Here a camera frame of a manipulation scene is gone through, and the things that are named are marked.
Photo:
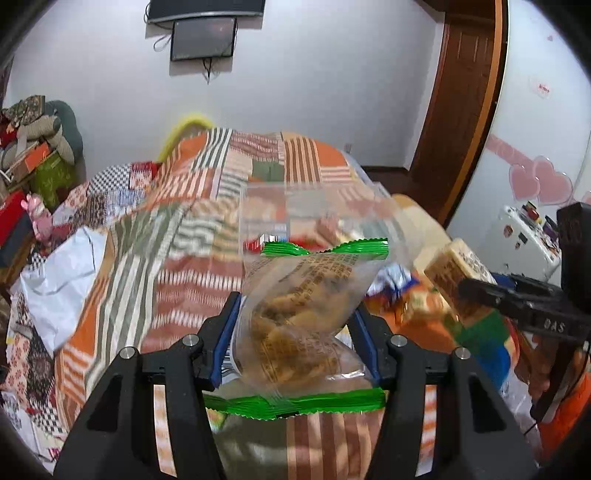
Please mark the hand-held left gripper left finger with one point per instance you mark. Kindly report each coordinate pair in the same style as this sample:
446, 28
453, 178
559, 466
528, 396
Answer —
227, 333

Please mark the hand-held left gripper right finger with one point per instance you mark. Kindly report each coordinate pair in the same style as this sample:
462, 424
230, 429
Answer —
365, 338

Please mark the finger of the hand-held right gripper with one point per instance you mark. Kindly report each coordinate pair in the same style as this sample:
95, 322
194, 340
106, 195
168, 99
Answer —
531, 282
531, 311

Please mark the green edged clear snack packet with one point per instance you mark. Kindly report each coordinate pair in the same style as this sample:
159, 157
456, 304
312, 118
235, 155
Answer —
295, 314

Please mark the beige snack packet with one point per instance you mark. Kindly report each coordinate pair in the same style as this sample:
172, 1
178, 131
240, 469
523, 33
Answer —
455, 267

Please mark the clear plastic bag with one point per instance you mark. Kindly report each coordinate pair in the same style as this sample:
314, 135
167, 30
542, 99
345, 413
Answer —
323, 207

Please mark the white box with stickers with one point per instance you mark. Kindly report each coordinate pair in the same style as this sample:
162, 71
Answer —
521, 244

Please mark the pink heart sticker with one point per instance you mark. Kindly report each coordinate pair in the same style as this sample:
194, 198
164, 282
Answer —
524, 180
554, 184

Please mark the blue white snack packet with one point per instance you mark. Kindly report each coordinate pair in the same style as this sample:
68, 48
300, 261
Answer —
392, 279

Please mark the orange snack packet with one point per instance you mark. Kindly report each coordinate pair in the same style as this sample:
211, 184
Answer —
425, 304

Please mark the patchwork blanket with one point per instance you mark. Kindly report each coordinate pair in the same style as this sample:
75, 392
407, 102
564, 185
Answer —
184, 258

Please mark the white plastic bag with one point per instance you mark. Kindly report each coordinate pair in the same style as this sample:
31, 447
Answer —
64, 277

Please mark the wooden door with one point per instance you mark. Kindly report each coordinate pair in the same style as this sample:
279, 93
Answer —
461, 106

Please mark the pink toy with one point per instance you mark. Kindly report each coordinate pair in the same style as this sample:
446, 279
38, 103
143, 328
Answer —
38, 217

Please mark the green box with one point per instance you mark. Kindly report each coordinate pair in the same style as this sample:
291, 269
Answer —
53, 177

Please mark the red box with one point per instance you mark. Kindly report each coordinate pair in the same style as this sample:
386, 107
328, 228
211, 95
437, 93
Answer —
11, 221

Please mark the pile of clothes and pillows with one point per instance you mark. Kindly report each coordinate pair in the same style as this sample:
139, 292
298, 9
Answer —
64, 129

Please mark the orange box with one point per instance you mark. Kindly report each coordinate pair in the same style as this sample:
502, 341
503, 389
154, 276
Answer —
32, 159

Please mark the patterned cushion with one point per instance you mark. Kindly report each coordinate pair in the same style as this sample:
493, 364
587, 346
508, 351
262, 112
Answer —
25, 110

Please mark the small pink wall sticker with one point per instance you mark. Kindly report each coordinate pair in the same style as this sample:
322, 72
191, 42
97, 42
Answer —
543, 90

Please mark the wall screen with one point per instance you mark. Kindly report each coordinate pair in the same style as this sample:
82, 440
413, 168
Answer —
203, 39

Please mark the black wall device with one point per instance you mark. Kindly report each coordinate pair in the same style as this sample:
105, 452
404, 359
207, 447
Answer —
205, 8

